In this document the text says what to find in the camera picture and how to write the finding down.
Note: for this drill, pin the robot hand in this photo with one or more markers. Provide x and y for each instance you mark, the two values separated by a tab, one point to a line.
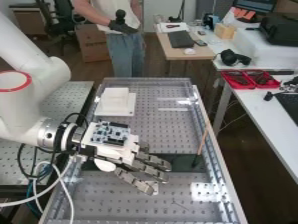
110	143

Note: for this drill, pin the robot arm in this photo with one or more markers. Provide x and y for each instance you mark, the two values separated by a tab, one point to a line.
30	100

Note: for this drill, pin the small white box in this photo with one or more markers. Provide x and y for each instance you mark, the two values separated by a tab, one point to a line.
116	100

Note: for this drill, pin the clear box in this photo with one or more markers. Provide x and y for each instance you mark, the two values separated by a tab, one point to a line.
177	116

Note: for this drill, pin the black plate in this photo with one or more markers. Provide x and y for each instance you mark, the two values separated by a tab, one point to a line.
181	163

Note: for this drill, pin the thin stick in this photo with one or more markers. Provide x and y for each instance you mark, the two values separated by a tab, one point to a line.
202	141

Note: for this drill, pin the person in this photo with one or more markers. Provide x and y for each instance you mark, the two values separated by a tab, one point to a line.
126	50

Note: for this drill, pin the wooden desk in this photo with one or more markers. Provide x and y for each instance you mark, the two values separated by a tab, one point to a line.
186	63

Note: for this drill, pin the cardboard box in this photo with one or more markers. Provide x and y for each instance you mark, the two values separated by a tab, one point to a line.
90	43

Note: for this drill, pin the white mouse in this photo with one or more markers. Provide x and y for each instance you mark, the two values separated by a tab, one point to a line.
189	51

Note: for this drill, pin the red tray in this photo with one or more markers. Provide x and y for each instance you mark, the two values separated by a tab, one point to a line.
265	78
238	80

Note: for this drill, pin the black keyboard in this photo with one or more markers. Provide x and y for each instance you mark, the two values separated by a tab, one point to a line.
290	106
179	39

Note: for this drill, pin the white desk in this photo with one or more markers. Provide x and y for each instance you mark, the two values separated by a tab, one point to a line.
270	126
266	56

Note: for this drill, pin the black headphones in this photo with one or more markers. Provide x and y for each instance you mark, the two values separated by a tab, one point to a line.
233	56

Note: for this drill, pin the black office chair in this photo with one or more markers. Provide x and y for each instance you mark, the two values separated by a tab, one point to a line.
57	20

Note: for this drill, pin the wooden cabinet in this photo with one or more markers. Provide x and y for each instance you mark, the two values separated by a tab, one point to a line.
28	20

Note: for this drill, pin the small wooden box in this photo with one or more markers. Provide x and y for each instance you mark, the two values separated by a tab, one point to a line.
225	31

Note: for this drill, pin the black case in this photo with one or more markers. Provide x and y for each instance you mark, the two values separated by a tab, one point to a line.
280	30

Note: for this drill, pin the screen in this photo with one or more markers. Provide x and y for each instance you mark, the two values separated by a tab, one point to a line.
254	5

